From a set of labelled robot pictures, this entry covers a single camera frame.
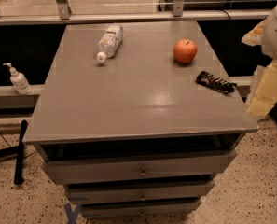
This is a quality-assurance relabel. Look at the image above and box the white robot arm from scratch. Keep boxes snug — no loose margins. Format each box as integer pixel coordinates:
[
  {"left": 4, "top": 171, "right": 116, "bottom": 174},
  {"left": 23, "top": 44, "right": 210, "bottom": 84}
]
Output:
[{"left": 242, "top": 5, "right": 277, "bottom": 120}]

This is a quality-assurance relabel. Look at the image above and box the black rxbar chocolate wrapper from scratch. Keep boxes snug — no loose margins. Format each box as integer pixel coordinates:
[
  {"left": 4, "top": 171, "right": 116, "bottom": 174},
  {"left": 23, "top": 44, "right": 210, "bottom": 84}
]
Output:
[{"left": 196, "top": 71, "right": 237, "bottom": 93}]

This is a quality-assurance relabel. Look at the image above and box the grey drawer cabinet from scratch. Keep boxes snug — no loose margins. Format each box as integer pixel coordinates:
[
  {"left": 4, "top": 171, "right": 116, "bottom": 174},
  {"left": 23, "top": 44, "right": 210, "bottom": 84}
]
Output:
[{"left": 22, "top": 20, "right": 259, "bottom": 220}]

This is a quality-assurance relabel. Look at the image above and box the clear plastic water bottle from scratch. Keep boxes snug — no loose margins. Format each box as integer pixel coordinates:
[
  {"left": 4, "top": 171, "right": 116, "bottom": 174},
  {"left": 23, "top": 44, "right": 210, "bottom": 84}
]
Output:
[{"left": 97, "top": 24, "right": 123, "bottom": 63}]

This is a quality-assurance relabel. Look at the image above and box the top grey drawer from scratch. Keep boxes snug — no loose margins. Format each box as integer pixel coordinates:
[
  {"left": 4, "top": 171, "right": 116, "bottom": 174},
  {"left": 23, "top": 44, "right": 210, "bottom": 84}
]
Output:
[{"left": 42, "top": 150, "right": 237, "bottom": 185}]

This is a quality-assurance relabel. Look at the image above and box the grey drawer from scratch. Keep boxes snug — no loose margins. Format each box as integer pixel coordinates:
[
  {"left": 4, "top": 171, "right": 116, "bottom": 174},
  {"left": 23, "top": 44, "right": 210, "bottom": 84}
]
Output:
[
  {"left": 80, "top": 199, "right": 201, "bottom": 218},
  {"left": 65, "top": 181, "right": 215, "bottom": 204},
  {"left": 42, "top": 150, "right": 237, "bottom": 185}
]

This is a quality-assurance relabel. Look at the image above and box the red apple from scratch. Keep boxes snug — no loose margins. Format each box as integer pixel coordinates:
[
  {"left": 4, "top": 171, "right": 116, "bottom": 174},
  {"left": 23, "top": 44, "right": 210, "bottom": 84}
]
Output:
[{"left": 173, "top": 39, "right": 198, "bottom": 63}]

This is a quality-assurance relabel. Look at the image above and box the middle grey drawer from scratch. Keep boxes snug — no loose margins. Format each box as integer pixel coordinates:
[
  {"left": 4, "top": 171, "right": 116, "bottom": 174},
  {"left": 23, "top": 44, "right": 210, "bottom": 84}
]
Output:
[{"left": 65, "top": 181, "right": 215, "bottom": 204}]

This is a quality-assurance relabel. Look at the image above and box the bottom grey drawer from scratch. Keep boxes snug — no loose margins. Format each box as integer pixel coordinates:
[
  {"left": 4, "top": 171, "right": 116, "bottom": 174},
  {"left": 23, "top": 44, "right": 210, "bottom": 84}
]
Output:
[{"left": 80, "top": 199, "right": 201, "bottom": 218}]

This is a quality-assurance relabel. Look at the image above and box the white pump dispenser bottle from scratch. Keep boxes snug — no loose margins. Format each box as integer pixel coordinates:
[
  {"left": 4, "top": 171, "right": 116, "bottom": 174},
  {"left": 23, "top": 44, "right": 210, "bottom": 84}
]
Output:
[{"left": 4, "top": 63, "right": 32, "bottom": 95}]

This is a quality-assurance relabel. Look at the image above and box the black stand leg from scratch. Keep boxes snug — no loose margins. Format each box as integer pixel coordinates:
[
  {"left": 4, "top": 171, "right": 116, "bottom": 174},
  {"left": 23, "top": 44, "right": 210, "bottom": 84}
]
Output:
[{"left": 0, "top": 120, "right": 28, "bottom": 185}]

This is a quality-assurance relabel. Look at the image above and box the grey metal window rail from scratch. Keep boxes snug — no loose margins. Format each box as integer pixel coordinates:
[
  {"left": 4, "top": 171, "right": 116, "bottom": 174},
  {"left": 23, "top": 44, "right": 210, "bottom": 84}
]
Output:
[{"left": 0, "top": 0, "right": 272, "bottom": 25}]

